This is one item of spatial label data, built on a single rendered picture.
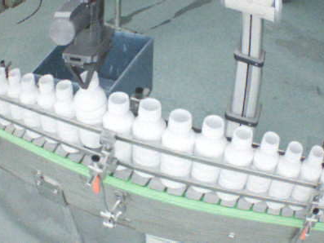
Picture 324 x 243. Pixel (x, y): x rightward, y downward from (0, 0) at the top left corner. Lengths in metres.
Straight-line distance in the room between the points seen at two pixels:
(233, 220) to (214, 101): 1.85
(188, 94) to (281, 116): 0.61
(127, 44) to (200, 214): 0.75
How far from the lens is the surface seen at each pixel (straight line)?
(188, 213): 0.93
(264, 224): 0.92
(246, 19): 1.37
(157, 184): 0.93
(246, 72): 1.47
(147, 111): 0.83
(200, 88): 2.80
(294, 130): 2.66
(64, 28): 0.70
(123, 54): 1.54
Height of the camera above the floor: 1.71
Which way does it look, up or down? 42 degrees down
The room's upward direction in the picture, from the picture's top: 2 degrees clockwise
